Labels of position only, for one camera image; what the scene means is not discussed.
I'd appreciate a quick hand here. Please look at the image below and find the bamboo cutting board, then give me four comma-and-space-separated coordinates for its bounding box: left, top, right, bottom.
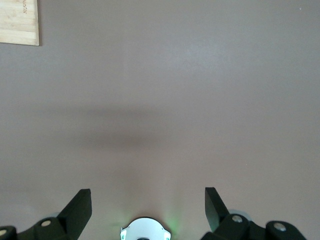
0, 0, 40, 47

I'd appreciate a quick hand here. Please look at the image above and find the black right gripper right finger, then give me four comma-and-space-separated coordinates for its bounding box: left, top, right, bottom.
201, 186, 307, 240

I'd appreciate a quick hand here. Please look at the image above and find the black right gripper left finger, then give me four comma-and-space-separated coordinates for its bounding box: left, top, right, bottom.
0, 188, 92, 240

